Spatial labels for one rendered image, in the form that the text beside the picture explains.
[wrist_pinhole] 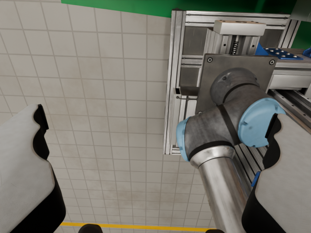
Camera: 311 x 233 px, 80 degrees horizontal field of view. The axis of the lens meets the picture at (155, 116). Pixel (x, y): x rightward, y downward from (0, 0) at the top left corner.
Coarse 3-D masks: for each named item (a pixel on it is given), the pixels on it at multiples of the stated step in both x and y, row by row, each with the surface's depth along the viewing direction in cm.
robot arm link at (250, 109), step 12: (228, 96) 53; (240, 96) 48; (252, 96) 46; (264, 96) 45; (228, 108) 47; (240, 108) 45; (252, 108) 42; (264, 108) 41; (276, 108) 42; (228, 120) 45; (240, 120) 43; (252, 120) 42; (264, 120) 42; (240, 132) 44; (252, 132) 43; (264, 132) 44; (252, 144) 45; (264, 144) 46
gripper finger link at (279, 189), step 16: (272, 128) 10; (288, 128) 9; (272, 144) 8; (288, 144) 8; (304, 144) 8; (272, 160) 8; (288, 160) 7; (304, 160) 7; (272, 176) 6; (288, 176) 6; (304, 176) 6; (256, 192) 6; (272, 192) 6; (288, 192) 6; (304, 192) 6; (256, 208) 6; (272, 208) 5; (288, 208) 5; (304, 208) 5; (256, 224) 6; (272, 224) 5; (288, 224) 5; (304, 224) 5
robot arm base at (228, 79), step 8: (224, 72) 59; (232, 72) 57; (240, 72) 56; (248, 72) 56; (216, 80) 60; (224, 80) 58; (232, 80) 55; (240, 80) 54; (248, 80) 54; (256, 80) 58; (216, 88) 59; (224, 88) 56; (232, 88) 53; (216, 96) 59; (224, 96) 55; (216, 104) 63
